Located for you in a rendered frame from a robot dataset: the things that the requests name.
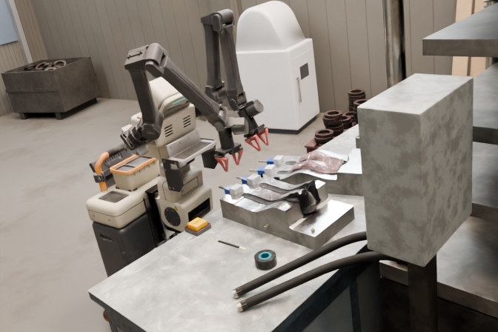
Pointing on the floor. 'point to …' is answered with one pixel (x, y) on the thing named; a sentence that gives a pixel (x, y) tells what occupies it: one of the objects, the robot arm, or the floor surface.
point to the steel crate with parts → (52, 87)
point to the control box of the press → (417, 177)
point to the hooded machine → (277, 67)
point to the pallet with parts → (338, 121)
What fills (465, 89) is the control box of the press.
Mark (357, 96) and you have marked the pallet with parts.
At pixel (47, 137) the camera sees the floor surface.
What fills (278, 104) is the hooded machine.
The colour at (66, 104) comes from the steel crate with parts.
